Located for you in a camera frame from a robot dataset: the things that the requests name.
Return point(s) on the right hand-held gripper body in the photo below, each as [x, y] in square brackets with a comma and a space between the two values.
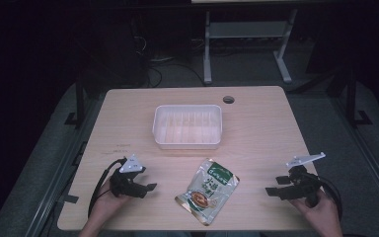
[304, 184]

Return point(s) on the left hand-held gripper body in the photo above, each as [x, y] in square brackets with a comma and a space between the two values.
[131, 164]

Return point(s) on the green and white food packet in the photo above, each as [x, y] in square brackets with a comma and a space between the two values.
[207, 192]

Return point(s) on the white plastic container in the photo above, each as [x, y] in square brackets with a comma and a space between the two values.
[187, 126]

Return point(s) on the person's right hand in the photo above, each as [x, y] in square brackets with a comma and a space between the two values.
[320, 214]

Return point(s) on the person's left hand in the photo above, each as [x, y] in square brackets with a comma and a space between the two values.
[107, 205]

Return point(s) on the black metal stand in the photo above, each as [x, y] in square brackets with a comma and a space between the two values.
[79, 105]
[352, 98]

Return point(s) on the black table side bracket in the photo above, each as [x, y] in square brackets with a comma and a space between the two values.
[69, 198]

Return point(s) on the metal floor rail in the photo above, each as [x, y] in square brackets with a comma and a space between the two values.
[51, 197]
[371, 164]

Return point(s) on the white metal desk frame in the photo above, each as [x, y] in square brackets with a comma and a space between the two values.
[207, 49]

